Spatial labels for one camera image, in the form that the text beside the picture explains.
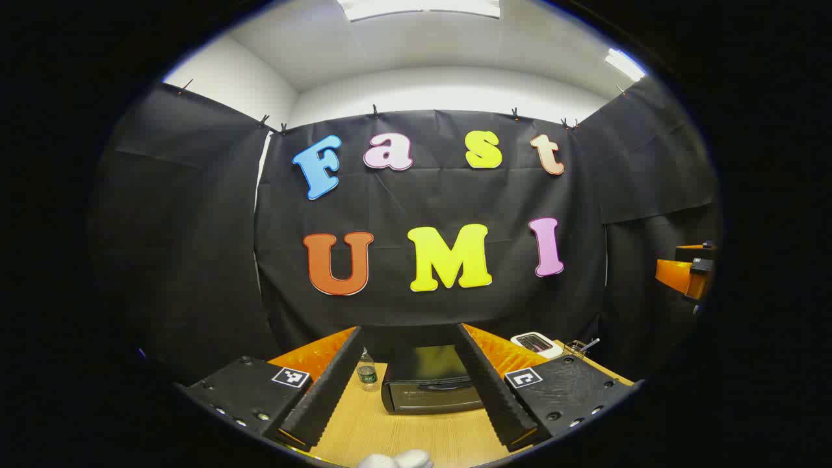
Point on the clear plastic water bottle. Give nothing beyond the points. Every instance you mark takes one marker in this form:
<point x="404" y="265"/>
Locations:
<point x="367" y="374"/>

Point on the ceiling light panel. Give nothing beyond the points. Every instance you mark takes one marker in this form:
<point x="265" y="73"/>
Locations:
<point x="624" y="64"/>
<point x="422" y="8"/>

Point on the black electric oven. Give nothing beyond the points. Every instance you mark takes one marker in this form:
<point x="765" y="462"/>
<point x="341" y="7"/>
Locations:
<point x="422" y="398"/>

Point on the white toaster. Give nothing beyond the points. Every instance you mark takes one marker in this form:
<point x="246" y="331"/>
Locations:
<point x="536" y="344"/>

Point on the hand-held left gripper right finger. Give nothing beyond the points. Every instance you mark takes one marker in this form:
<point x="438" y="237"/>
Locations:
<point x="494" y="396"/>

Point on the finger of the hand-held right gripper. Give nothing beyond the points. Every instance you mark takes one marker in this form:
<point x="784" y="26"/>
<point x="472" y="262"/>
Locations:
<point x="676" y="274"/>

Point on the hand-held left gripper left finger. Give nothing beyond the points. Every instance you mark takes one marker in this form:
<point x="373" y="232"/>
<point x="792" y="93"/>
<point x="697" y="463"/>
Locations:
<point x="325" y="396"/>

